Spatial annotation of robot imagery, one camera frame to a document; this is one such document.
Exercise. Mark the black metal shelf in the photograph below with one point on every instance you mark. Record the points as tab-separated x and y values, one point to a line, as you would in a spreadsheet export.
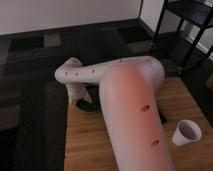
195	17

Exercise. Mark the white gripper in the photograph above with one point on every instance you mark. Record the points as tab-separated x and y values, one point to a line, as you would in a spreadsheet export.
77	91

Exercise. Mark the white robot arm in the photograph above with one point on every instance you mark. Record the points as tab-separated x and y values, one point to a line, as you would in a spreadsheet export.
127	91

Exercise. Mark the dark ceramic bowl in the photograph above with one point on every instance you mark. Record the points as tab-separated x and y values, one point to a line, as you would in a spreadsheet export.
94	105

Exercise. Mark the white paper cup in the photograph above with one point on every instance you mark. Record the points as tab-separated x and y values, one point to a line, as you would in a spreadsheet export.
187	131

